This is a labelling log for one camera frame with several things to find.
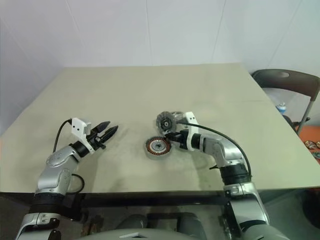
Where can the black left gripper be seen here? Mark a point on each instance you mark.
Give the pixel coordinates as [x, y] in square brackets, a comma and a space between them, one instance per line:
[96, 141]

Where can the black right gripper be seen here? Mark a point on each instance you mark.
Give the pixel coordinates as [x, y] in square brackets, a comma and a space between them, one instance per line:
[182, 140]

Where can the silver flanged motor cover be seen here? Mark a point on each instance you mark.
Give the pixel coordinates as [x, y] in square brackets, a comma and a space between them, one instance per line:
[166, 123]

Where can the motor base with copper windings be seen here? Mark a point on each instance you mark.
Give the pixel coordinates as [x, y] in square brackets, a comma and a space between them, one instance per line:
[157, 147]

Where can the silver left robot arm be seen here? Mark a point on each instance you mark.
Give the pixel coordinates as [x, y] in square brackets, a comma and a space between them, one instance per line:
[57, 160]

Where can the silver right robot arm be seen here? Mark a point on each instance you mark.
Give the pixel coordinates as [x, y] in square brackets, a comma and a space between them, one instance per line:
[232, 152]

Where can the dark grey rounded shape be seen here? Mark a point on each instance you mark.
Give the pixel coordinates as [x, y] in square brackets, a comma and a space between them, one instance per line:
[191, 226]
[133, 222]

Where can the grey robot chest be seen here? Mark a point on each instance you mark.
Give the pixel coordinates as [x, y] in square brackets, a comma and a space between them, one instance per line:
[135, 235]

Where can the small bottle with blue label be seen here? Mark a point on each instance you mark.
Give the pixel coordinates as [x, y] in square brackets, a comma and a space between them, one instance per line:
[281, 107]

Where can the dark brown folding chair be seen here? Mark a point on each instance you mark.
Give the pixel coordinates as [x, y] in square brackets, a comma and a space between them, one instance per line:
[295, 80]

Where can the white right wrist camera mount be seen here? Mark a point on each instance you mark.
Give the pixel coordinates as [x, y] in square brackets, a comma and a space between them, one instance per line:
[191, 118]

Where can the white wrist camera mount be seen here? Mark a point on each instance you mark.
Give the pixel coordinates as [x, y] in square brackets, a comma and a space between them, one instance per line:
[191, 118]
[77, 126]

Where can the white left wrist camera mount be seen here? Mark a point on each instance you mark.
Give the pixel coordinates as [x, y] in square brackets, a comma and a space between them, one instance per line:
[77, 126]

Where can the black table frame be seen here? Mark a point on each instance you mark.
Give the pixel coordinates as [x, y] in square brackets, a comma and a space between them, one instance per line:
[150, 200]

